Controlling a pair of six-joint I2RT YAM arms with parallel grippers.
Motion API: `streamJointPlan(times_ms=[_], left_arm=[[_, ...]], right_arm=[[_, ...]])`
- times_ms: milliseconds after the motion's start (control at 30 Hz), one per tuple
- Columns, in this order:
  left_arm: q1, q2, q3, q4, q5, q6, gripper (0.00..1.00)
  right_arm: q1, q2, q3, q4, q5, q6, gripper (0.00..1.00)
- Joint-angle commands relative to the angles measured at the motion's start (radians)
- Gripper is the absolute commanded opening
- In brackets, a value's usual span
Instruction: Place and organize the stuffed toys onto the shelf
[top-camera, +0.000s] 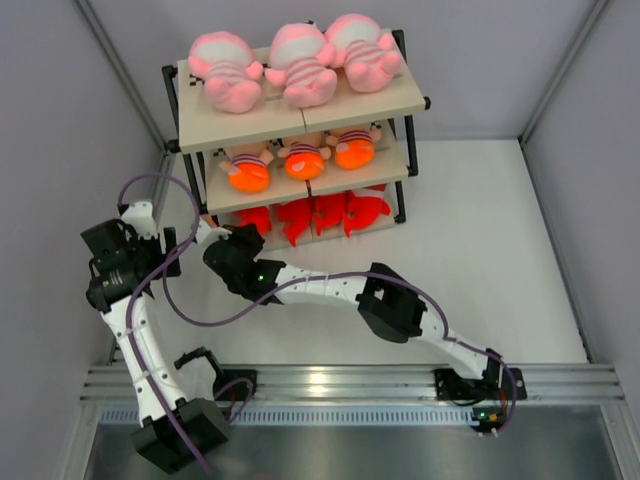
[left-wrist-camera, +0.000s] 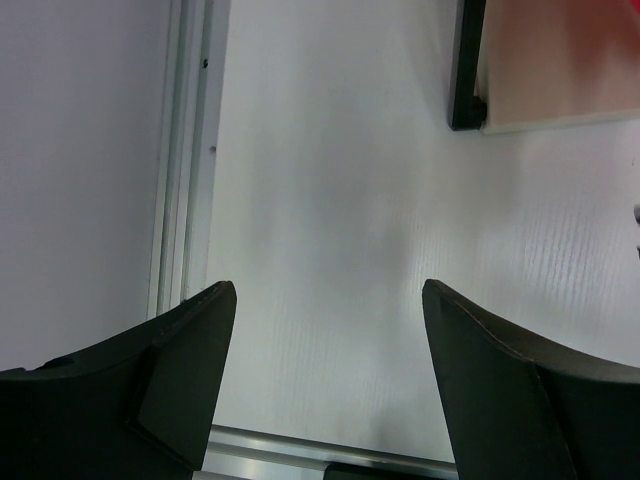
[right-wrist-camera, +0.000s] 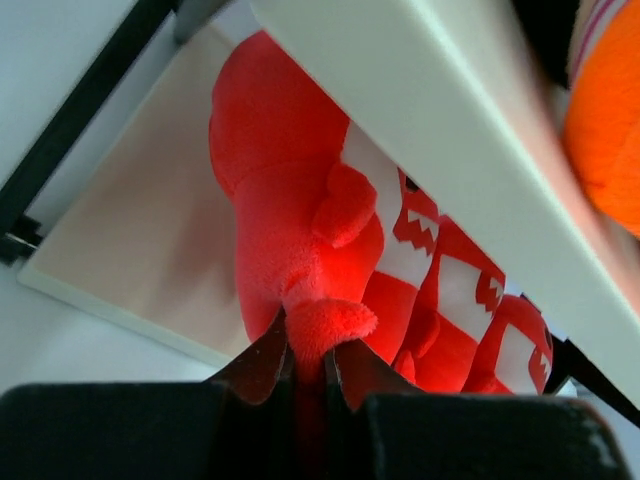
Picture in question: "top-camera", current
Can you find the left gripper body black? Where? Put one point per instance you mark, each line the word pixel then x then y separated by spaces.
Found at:
pixel 149 251

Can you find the red shark plush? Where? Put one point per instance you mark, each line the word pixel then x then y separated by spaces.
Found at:
pixel 363 207
pixel 328 211

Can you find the pink striped plush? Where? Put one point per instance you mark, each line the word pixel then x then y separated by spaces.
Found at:
pixel 231 73
pixel 300 59

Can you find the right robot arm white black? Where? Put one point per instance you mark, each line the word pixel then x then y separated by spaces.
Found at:
pixel 394 310

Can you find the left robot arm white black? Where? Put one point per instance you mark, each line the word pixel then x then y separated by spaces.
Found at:
pixel 176 427

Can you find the beige three-tier shelf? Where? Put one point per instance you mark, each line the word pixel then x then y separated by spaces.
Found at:
pixel 203 132

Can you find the pink plush right top shelf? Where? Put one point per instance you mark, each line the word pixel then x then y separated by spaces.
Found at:
pixel 365 53

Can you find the orange doll left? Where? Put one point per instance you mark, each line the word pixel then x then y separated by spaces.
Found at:
pixel 246 166

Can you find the orange doll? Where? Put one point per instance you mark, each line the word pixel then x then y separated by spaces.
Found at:
pixel 304 161
pixel 246 166
pixel 354 147

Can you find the orange doll middle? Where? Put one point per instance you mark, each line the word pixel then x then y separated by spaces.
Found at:
pixel 304 161

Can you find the orange doll right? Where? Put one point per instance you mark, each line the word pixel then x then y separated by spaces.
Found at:
pixel 354 147

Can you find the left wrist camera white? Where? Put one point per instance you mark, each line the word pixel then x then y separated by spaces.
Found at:
pixel 140 216

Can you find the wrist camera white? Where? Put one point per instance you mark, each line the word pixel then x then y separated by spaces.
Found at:
pixel 140 216
pixel 208 232

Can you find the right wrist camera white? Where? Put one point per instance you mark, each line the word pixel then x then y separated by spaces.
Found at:
pixel 208 232

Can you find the aluminium rail base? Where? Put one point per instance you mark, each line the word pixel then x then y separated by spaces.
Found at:
pixel 546 384

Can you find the slotted cable duct grey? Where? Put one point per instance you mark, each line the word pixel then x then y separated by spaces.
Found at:
pixel 373 415

